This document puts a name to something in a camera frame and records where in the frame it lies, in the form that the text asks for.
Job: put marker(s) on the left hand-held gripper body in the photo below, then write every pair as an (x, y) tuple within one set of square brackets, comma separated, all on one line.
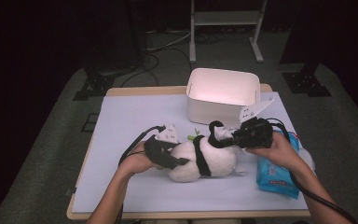
[(157, 151)]

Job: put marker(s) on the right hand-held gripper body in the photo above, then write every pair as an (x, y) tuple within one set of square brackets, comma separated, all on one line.
[(256, 133)]

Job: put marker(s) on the white wet wipe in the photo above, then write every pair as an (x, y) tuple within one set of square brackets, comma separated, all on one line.
[(223, 133)]

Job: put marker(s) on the panda plush toy with bamboo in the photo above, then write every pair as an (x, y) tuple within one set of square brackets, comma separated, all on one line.
[(220, 161)]

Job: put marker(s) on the white plastic storage box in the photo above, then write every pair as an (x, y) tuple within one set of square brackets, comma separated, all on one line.
[(223, 90)]

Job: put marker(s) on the blue wet wipes packet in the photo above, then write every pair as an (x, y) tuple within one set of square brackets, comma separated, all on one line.
[(273, 177)]

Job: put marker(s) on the person's left hand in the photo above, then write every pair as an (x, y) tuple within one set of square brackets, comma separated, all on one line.
[(136, 161)]

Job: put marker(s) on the person's right hand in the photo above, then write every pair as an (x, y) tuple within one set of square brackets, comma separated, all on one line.
[(281, 154)]

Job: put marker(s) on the black stand base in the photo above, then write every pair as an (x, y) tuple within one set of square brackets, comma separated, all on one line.
[(94, 85), (306, 84)]

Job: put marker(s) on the white metal stand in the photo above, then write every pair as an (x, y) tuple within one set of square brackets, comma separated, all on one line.
[(223, 18)]

